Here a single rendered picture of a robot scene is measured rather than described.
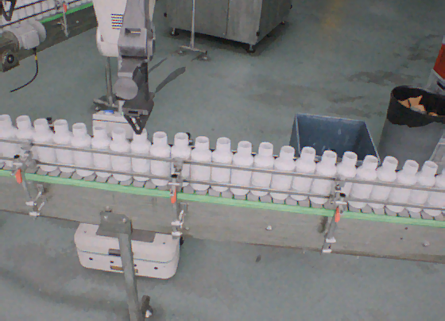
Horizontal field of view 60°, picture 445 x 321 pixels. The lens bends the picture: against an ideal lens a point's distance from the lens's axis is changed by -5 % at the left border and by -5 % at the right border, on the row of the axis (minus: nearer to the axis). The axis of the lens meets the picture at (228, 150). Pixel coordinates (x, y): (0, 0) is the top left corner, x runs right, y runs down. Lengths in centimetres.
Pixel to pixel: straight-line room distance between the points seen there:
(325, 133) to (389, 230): 66
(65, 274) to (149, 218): 112
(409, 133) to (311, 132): 120
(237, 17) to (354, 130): 319
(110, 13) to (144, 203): 77
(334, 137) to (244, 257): 91
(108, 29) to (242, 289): 143
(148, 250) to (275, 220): 95
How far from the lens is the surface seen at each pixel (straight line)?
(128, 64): 99
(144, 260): 209
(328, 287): 231
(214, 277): 223
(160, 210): 124
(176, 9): 513
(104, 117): 132
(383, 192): 122
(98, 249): 210
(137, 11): 101
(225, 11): 484
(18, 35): 242
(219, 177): 115
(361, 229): 127
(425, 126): 285
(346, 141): 185
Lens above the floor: 179
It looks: 35 degrees down
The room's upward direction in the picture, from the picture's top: 5 degrees clockwise
